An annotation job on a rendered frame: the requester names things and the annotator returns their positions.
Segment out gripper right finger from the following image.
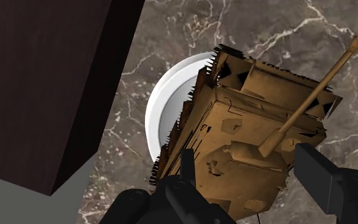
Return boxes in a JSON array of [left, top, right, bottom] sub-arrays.
[[293, 143, 358, 224]]

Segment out dark brown robot stand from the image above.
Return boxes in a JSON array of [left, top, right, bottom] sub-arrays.
[[0, 0, 146, 197]]

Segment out white plate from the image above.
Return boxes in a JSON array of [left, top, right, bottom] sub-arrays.
[[144, 52, 216, 163]]

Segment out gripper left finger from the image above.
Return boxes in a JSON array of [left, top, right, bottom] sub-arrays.
[[99, 148, 236, 224]]

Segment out wooden stick tool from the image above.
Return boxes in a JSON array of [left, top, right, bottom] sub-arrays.
[[258, 22, 358, 158]]

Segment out brown cardboard box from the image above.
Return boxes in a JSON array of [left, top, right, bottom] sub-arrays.
[[149, 43, 343, 221]]

